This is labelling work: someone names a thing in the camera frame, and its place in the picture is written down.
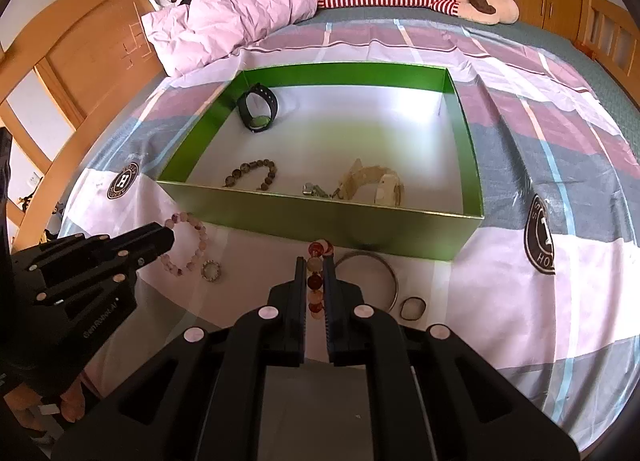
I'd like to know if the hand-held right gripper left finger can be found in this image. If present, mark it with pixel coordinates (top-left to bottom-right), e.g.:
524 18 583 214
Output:
50 256 308 461

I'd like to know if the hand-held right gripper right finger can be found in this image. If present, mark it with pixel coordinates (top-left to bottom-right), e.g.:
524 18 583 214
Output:
322 253 581 461

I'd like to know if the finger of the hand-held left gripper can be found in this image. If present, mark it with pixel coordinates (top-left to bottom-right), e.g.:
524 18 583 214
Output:
27 252 168 314
11 222 176 274

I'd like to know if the red and pink bead bracelet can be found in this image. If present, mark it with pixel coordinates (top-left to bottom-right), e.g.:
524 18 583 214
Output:
307 237 334 318

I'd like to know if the pale pink bead bracelet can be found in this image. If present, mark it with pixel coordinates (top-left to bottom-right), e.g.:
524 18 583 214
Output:
159 211 209 278

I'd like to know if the cream wrist watch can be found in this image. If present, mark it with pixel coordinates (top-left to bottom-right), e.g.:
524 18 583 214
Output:
337 158 406 207

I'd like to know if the brown bead bracelet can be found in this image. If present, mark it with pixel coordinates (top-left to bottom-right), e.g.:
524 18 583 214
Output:
223 159 278 191

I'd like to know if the green cardboard box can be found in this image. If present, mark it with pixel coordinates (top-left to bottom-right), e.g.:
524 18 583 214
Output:
156 62 486 263

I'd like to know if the black wrist watch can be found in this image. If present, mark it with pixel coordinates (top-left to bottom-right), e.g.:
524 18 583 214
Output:
237 83 279 133

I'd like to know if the person's left hand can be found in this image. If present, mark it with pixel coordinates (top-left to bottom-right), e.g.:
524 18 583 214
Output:
4 376 87 444

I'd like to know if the silver metal bangle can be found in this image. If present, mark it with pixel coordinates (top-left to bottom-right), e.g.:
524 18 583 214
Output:
332 250 400 313

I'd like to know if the wooden headboard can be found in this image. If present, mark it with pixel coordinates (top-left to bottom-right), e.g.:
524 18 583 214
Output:
0 0 211 254

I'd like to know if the pink pillow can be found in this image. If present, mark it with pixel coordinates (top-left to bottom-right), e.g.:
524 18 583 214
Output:
141 0 319 78

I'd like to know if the wooden footboard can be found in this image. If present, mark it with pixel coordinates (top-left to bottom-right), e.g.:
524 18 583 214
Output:
574 0 640 78

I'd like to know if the dark-rimmed oval ring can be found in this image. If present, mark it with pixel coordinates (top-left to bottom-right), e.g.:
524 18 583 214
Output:
399 296 427 323

